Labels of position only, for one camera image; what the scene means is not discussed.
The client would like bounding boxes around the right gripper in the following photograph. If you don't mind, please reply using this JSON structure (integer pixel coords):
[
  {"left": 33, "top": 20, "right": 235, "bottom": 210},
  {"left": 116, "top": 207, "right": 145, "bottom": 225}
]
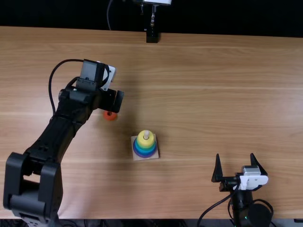
[{"left": 211, "top": 153, "right": 268, "bottom": 192}]

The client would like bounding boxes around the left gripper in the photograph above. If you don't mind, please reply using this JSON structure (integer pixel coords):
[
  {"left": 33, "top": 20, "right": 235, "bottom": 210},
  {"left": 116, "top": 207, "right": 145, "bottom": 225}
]
[{"left": 97, "top": 88, "right": 125, "bottom": 114}]

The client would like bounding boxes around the orange ring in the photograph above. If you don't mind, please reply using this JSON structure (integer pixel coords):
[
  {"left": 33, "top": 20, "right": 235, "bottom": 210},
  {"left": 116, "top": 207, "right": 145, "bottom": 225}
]
[{"left": 103, "top": 110, "right": 118, "bottom": 122}]

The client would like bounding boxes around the dark blue ring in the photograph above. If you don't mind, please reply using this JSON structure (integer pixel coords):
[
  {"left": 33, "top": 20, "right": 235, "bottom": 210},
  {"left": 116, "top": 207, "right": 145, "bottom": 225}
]
[{"left": 133, "top": 143, "right": 157, "bottom": 157}]

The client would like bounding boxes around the wooden peg base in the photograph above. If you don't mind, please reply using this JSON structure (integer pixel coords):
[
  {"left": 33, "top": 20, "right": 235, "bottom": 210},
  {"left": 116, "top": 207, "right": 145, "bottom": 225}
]
[{"left": 131, "top": 130, "right": 160, "bottom": 161}]

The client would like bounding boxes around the black clamp stand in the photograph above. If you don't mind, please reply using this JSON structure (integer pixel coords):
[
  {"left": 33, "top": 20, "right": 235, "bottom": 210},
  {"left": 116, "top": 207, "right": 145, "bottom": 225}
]
[{"left": 141, "top": 4, "right": 161, "bottom": 44}]

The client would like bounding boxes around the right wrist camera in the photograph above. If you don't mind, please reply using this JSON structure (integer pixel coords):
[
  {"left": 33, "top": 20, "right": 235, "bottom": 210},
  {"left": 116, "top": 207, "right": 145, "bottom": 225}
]
[{"left": 237, "top": 165, "right": 269, "bottom": 191}]

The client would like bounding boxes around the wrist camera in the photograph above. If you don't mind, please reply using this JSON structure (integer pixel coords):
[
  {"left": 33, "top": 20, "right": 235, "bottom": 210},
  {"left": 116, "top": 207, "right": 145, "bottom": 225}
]
[
  {"left": 237, "top": 165, "right": 269, "bottom": 191},
  {"left": 80, "top": 59, "right": 117, "bottom": 92}
]

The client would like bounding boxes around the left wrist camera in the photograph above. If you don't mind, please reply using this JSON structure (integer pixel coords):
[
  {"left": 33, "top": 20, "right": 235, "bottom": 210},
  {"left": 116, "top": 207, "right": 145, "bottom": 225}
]
[{"left": 80, "top": 59, "right": 117, "bottom": 92}]

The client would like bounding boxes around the black cable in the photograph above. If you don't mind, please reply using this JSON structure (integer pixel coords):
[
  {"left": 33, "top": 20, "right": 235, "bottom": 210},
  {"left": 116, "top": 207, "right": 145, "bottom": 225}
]
[
  {"left": 197, "top": 186, "right": 240, "bottom": 227},
  {"left": 48, "top": 59, "right": 85, "bottom": 116}
]

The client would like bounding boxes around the yellow ring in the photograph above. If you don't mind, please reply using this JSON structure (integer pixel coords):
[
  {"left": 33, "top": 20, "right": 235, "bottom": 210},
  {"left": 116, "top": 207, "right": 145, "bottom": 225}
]
[{"left": 136, "top": 130, "right": 155, "bottom": 148}]

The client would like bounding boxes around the dark green ring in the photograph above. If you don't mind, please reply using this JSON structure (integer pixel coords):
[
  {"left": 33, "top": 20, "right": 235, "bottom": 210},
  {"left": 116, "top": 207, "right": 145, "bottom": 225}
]
[{"left": 134, "top": 140, "right": 156, "bottom": 152}]

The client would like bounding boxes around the light green ring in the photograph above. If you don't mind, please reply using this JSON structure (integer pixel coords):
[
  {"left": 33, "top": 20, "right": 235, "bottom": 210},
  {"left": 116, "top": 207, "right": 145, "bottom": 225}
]
[{"left": 135, "top": 139, "right": 156, "bottom": 150}]

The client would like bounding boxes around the light blue ring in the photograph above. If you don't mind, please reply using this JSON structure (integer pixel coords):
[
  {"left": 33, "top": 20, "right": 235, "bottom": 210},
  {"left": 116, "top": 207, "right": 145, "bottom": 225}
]
[{"left": 133, "top": 141, "right": 157, "bottom": 154}]

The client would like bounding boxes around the purple ring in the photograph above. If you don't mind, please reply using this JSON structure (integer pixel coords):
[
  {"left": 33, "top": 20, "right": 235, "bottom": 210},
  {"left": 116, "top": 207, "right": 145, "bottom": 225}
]
[{"left": 132, "top": 144, "right": 158, "bottom": 160}]

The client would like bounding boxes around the thin grey cable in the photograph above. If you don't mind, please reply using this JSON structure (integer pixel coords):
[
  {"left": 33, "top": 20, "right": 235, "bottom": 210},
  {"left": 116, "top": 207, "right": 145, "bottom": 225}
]
[{"left": 107, "top": 0, "right": 113, "bottom": 31}]

